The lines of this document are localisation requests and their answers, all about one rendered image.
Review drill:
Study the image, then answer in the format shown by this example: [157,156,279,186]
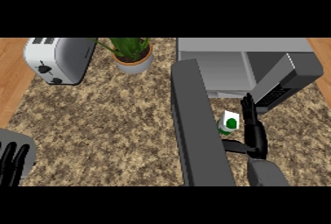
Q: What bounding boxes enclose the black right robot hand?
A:
[222,93,269,160]

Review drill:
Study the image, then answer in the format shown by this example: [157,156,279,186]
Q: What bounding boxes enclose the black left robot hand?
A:
[0,141,31,187]

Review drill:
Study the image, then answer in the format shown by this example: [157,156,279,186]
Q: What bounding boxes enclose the white and green milk carton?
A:
[216,109,239,136]

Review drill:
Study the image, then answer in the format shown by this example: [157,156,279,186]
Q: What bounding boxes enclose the dark grey microwave door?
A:
[170,59,236,187]

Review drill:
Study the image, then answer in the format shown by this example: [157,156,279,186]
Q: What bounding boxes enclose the grey microwave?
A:
[176,38,325,116]

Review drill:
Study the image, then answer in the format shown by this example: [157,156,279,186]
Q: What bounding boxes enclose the white toaster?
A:
[24,38,99,86]

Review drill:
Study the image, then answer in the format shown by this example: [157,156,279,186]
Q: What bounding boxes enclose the green potted plant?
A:
[87,38,155,74]

